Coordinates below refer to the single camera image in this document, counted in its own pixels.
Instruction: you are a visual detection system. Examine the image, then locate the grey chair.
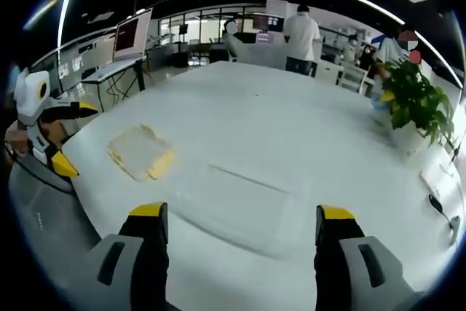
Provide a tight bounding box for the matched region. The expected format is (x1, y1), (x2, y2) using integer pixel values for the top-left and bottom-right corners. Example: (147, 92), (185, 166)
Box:
(7, 153), (103, 264)

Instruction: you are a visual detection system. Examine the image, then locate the dark computer monitor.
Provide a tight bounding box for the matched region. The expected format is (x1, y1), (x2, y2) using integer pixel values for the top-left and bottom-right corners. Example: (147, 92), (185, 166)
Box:
(252, 15), (285, 32)

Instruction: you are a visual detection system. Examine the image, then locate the clear table mat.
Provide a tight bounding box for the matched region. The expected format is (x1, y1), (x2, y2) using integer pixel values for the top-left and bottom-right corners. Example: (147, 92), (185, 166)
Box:
(173, 162), (305, 256)

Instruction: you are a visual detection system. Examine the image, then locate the clear bag with yellow items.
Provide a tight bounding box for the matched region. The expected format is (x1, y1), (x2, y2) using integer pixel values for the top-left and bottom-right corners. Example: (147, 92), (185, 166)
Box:
(106, 123), (178, 183)

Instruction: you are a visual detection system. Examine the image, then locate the large white display screen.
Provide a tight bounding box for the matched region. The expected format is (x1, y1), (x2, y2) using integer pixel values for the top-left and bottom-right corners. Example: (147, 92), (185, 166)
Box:
(111, 7), (154, 63)

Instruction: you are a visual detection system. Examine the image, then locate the green potted plant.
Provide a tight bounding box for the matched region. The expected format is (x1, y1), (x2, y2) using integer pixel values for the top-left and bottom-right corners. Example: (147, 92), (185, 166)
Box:
(378, 58), (457, 156)

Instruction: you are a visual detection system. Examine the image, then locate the white chair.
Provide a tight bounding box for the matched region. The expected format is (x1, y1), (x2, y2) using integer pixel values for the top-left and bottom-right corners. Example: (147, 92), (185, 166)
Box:
(315, 59), (345, 86)
(338, 65), (376, 95)

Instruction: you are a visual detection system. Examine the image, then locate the blue and yellow object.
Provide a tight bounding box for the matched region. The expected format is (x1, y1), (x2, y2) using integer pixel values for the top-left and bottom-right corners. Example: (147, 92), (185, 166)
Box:
(370, 90), (397, 112)

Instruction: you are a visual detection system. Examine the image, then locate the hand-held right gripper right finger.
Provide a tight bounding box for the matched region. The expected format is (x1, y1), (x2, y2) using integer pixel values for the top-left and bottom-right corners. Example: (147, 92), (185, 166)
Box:
(314, 204), (416, 311)

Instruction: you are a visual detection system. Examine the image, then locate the white flat device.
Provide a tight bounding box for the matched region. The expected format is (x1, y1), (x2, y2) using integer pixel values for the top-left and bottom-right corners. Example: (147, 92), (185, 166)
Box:
(418, 163), (458, 201)

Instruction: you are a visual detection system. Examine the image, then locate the white side desk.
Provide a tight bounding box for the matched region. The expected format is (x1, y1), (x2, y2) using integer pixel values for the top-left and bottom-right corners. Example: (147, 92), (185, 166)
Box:
(79, 55), (149, 112)

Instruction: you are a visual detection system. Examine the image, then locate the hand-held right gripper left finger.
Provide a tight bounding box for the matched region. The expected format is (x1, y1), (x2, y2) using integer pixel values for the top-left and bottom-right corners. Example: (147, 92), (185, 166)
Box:
(77, 201), (170, 311)

